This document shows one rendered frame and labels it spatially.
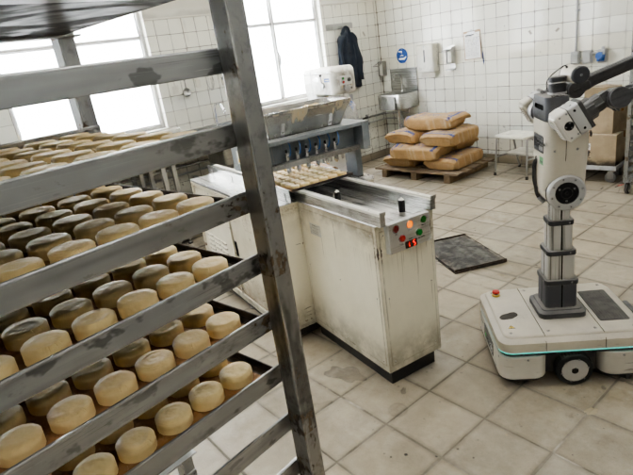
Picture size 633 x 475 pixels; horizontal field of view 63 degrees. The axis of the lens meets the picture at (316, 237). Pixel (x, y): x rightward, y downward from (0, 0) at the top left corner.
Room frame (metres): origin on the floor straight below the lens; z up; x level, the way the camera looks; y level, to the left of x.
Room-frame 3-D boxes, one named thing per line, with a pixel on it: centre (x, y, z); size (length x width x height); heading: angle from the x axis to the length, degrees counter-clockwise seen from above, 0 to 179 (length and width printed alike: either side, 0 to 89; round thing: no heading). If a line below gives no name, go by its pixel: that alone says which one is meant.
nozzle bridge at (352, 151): (2.93, 0.01, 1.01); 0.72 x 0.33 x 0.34; 119
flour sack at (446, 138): (5.93, -1.71, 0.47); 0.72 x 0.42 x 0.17; 132
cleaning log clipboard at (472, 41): (6.36, -2.16, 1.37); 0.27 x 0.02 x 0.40; 37
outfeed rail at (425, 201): (3.10, -0.07, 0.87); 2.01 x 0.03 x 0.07; 29
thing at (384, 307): (2.49, -0.24, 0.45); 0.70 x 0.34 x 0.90; 29
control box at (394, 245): (2.17, -0.41, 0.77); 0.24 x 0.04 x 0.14; 119
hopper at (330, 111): (2.93, 0.01, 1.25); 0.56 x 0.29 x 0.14; 119
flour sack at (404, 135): (6.38, -1.41, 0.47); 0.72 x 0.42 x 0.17; 127
